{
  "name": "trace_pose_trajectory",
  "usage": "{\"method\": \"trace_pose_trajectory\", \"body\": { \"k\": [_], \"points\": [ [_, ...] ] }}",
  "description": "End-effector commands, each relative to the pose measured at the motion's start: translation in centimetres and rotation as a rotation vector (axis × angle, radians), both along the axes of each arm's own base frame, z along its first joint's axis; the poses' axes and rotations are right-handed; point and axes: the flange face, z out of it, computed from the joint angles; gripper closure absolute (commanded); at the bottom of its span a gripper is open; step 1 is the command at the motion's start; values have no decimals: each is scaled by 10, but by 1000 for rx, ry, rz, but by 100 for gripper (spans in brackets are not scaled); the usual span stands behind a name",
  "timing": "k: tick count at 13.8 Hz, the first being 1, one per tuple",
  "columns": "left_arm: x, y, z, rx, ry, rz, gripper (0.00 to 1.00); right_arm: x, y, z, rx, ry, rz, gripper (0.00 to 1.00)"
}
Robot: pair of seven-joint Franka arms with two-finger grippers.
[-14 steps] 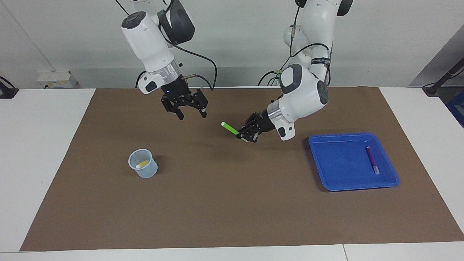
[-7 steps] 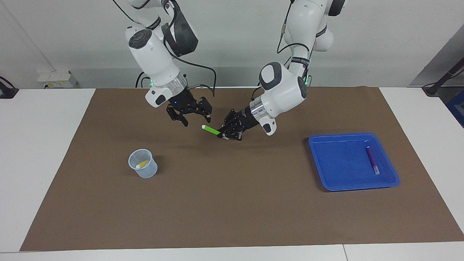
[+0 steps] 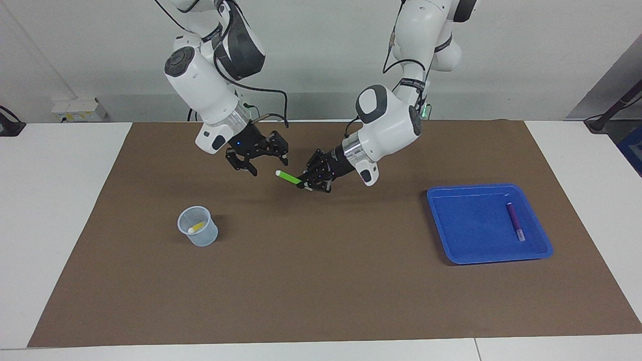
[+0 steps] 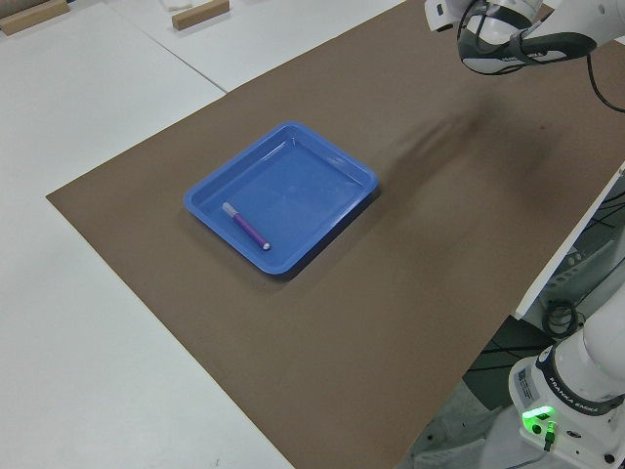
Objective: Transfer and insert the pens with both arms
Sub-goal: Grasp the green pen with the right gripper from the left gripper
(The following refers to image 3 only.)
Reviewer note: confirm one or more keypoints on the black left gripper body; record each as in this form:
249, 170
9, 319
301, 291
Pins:
338, 163

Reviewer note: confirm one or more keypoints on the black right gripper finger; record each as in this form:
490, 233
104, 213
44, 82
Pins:
241, 163
280, 145

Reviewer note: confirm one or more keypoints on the purple highlighter pen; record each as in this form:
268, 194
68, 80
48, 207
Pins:
514, 220

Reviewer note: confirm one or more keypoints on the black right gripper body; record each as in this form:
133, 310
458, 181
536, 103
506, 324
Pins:
251, 143

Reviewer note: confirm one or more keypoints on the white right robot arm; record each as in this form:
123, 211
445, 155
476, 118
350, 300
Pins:
200, 85

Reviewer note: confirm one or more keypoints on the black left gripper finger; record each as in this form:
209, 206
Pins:
316, 184
315, 160

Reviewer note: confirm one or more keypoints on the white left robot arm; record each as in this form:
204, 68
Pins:
391, 120

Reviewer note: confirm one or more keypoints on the black stand pole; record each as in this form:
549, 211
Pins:
609, 113

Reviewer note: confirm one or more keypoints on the blue plastic tray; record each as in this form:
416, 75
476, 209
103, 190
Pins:
471, 240

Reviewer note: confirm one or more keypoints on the white power strip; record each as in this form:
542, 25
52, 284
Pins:
75, 110

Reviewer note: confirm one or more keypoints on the brown table mat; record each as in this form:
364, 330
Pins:
321, 260

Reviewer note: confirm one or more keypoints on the green highlighter pen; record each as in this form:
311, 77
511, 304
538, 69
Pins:
288, 176

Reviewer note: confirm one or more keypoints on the clear plastic measuring cup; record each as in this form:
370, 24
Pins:
203, 239

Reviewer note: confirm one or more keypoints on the yellow highlighter pen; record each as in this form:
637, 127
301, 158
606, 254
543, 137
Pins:
198, 227

